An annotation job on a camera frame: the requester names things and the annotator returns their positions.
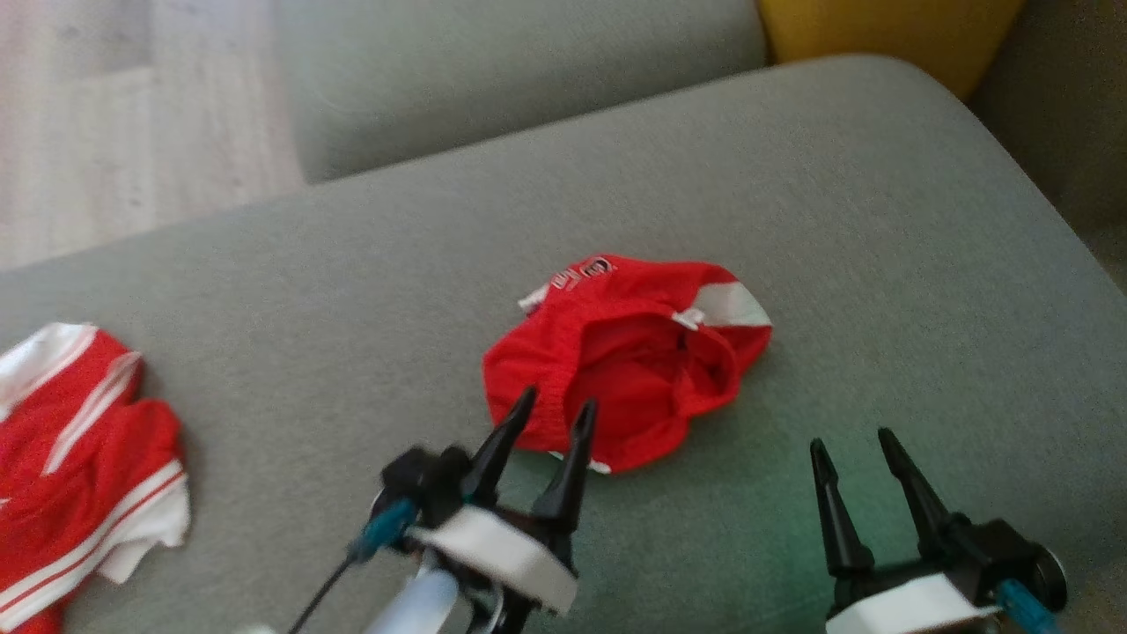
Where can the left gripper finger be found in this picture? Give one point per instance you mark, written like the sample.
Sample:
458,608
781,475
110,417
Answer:
500,449
568,475

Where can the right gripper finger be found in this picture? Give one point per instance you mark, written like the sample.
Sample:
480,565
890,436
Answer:
836,519
920,502

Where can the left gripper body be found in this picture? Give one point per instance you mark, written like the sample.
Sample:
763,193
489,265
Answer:
502,550

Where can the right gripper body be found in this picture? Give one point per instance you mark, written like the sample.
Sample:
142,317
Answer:
977,563

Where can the small grey sofa cushion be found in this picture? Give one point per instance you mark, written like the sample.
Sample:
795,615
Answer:
493,79

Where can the yellow cushion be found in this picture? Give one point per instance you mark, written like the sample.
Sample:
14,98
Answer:
889,31

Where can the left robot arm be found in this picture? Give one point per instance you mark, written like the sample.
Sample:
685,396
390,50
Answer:
414,608

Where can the red shorts with white panels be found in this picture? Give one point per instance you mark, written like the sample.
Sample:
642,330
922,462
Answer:
634,370

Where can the large grey sofa seat cushion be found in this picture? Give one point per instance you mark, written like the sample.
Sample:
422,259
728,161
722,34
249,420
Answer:
704,176

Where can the dark grey sofa backrest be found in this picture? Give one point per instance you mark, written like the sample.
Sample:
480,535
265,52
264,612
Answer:
1070,106

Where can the red jersey with white stripes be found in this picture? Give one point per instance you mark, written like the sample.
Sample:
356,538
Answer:
79,458

